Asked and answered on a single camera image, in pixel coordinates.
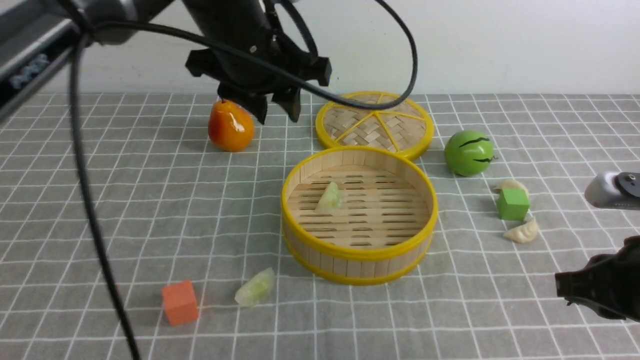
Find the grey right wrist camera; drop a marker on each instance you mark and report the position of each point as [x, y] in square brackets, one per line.
[614, 190]

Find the orange foam cube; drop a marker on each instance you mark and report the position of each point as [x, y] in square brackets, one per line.
[179, 303]

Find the green foam cube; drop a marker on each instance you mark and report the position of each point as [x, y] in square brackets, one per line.
[513, 204]

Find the white dumpling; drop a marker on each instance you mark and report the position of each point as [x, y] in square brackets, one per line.
[510, 183]
[524, 233]

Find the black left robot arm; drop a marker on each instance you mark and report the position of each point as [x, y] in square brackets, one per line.
[38, 36]

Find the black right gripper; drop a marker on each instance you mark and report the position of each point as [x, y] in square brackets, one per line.
[609, 284]

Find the green toy watermelon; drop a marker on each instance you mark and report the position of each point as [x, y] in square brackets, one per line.
[469, 152]

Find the woven bamboo steamer lid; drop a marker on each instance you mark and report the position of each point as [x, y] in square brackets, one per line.
[406, 130]

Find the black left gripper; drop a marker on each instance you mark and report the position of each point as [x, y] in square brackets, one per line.
[254, 62]

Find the bamboo steamer tray yellow rim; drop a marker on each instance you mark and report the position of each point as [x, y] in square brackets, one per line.
[384, 227]

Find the orange toy pear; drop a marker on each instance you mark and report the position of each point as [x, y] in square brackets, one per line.
[230, 127]

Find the green dumpling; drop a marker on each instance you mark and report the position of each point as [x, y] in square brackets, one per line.
[331, 200]
[256, 289]

